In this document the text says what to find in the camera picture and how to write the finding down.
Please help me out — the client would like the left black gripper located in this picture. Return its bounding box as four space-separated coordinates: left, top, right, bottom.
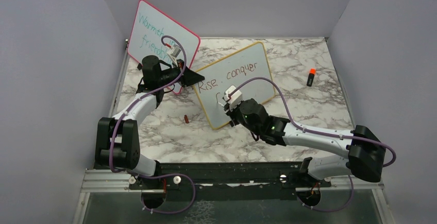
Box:
157 58 204 88

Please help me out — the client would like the yellow framed whiteboard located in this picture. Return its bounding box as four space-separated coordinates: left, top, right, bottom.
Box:
192 41 277 131

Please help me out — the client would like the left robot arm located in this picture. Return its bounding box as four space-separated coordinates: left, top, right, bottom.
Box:
95 55 205 188

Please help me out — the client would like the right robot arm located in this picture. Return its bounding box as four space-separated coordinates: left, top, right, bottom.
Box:
224 99 386 186

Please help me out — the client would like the pink framed whiteboard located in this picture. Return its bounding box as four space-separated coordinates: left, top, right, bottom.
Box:
127 0 201 96

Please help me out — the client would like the orange capped black marker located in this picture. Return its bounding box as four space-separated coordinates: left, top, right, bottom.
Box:
306 68 316 87

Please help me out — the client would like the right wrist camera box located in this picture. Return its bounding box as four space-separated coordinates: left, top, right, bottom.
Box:
223 85 243 112

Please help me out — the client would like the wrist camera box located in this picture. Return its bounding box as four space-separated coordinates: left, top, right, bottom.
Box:
223 85 243 112
166 45 181 66

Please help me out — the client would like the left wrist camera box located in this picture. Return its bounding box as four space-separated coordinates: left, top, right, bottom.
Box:
166 45 181 66

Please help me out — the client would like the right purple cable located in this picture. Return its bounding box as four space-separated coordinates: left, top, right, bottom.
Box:
227 77 397 213

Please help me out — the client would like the purple cable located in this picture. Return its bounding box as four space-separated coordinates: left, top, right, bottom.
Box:
108 35 197 216
227 77 397 213

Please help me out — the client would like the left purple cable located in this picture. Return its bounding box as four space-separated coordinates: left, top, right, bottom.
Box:
108 35 197 216

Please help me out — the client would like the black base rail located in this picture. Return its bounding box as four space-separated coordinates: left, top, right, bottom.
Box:
94 159 332 203

